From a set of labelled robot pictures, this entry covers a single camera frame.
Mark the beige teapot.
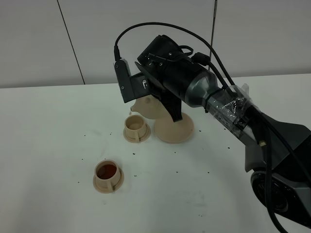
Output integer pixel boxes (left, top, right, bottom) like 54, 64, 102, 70
130, 95, 169, 119

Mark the black camera cable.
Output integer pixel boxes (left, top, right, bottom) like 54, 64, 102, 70
114, 22, 238, 95

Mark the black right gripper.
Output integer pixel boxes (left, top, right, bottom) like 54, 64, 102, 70
137, 35, 202, 122

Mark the beige teacup far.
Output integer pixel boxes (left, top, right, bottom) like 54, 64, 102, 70
123, 115, 151, 143

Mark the beige teacup near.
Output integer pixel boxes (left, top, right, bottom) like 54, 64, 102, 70
93, 160, 124, 194

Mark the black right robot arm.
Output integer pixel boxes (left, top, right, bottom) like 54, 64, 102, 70
136, 35, 311, 232

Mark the beige teacup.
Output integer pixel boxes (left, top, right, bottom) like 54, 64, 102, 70
123, 115, 151, 143
93, 160, 124, 194

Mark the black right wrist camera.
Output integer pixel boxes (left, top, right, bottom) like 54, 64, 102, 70
114, 58, 135, 103

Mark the beige teapot saucer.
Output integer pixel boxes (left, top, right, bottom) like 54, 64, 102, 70
154, 113, 194, 144

